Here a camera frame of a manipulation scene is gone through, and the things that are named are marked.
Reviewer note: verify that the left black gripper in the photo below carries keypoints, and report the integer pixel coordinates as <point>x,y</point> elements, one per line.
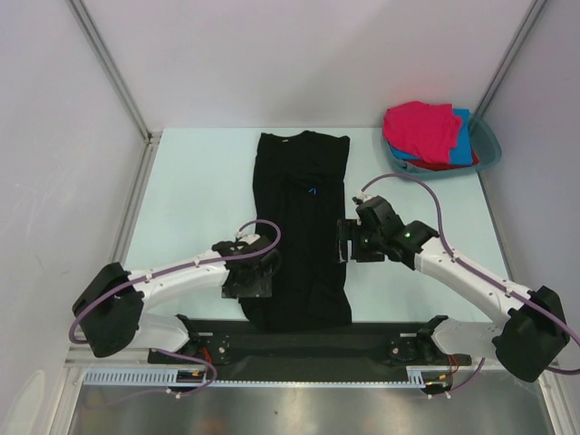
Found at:
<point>260,288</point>

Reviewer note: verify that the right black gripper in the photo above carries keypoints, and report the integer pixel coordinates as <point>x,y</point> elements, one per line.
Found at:
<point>349,229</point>

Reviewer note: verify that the black t shirt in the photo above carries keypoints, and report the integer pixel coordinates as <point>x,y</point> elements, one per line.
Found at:
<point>298,183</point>

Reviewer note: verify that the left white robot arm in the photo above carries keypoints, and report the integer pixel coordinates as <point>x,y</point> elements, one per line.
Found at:
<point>115,311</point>

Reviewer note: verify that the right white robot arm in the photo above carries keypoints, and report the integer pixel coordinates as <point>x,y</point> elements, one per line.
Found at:
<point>525,330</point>

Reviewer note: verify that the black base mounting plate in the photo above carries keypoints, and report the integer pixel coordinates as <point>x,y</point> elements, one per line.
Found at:
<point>360,352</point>

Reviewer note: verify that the pink t shirt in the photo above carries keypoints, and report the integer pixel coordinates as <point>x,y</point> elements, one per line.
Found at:
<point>427,131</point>

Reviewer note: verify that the blue t shirt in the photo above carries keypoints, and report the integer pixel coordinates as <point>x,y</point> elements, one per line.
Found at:
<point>459,157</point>

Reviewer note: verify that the teal plastic basket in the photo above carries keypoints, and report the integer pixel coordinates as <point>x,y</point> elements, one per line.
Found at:
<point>484,145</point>

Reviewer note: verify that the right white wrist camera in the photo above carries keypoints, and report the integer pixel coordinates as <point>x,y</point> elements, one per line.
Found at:
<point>361,197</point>

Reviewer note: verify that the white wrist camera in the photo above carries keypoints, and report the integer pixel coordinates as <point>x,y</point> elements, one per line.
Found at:
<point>249,239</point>
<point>361,197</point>

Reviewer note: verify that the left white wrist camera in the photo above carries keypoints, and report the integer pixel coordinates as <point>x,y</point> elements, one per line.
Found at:
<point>249,239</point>

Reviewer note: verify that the right white cable duct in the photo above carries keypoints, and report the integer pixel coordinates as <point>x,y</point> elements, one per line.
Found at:
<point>431,377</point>

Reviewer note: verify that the white cable duct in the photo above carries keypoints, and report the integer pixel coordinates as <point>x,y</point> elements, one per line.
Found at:
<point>431,377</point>
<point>141,377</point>

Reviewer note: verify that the left white cable duct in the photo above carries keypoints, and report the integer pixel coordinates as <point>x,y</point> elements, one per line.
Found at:
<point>141,377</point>

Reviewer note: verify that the left aluminium frame post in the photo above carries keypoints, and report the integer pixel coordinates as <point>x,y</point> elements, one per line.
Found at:
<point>93,35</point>

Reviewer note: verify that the aluminium frame post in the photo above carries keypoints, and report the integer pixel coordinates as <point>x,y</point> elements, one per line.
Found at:
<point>93,35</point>
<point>517,44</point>

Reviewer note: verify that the right aluminium frame post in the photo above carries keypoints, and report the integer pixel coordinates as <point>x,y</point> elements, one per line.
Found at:
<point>517,44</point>

